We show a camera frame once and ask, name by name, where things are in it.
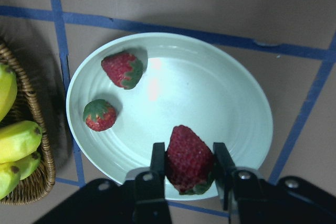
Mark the yellow banana middle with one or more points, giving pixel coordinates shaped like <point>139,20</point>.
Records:
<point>18,140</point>

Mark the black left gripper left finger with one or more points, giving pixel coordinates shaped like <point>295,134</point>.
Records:
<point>140,199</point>

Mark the red strawberry picked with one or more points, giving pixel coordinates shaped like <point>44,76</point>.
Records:
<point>99,115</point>
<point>123,69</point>

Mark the yellow banana top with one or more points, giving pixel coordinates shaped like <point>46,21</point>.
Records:
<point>8,89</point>

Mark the brown wicker basket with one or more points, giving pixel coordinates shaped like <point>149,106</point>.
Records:
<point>26,107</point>

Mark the yellow banana lower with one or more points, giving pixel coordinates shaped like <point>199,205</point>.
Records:
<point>10,177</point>

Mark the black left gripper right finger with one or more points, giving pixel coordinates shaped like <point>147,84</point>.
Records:
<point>248,198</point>

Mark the yellow banana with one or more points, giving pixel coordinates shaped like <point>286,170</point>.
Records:
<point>10,177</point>
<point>18,140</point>
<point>8,89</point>

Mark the pale green round plate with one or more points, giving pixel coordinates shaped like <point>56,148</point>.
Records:
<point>185,82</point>

